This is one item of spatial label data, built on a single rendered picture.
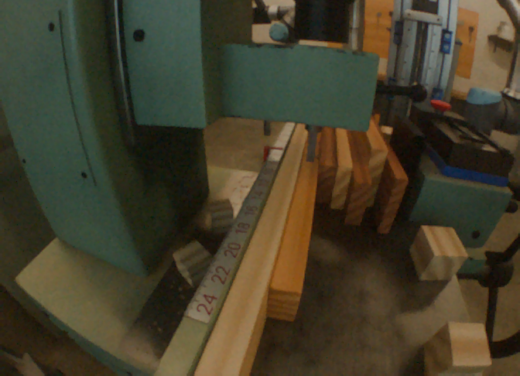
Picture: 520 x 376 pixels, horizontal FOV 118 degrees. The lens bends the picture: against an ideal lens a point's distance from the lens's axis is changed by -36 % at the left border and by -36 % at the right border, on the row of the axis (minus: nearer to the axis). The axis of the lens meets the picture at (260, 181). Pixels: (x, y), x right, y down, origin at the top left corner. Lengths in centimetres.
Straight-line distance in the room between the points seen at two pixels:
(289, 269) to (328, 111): 13
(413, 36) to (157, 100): 88
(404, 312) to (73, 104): 33
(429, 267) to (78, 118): 33
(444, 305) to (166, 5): 33
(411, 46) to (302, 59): 79
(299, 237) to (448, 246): 14
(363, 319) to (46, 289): 40
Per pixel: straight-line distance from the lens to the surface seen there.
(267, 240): 17
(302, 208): 21
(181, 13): 21
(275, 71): 22
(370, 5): 357
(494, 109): 90
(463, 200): 32
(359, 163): 28
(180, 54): 21
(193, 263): 31
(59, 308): 39
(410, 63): 98
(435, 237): 24
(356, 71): 21
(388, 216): 26
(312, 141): 26
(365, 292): 22
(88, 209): 32
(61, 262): 45
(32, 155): 37
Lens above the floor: 107
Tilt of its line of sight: 31 degrees down
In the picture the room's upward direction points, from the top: 1 degrees clockwise
